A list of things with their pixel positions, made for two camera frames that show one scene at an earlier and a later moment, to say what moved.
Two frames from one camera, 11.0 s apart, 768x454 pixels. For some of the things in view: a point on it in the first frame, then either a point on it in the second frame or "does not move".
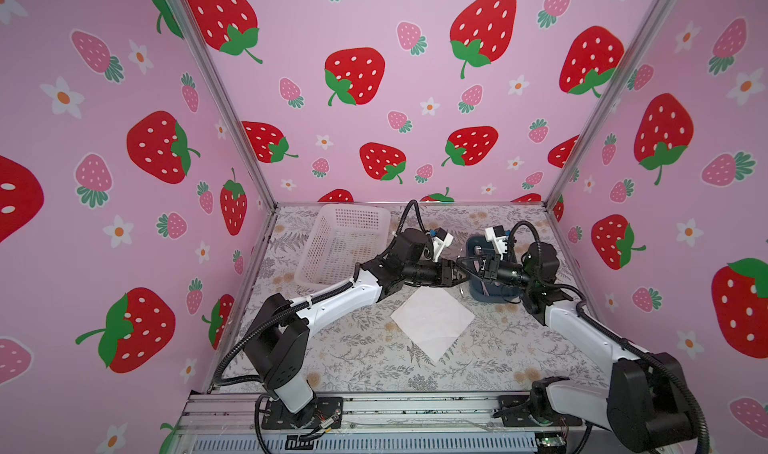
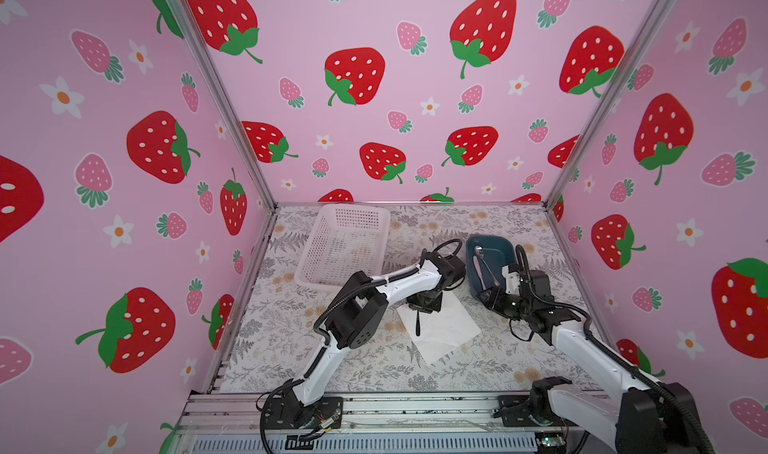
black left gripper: (447, 280) → (432, 308)
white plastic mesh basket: (341, 238) does not move
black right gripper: (491, 268) → (492, 299)
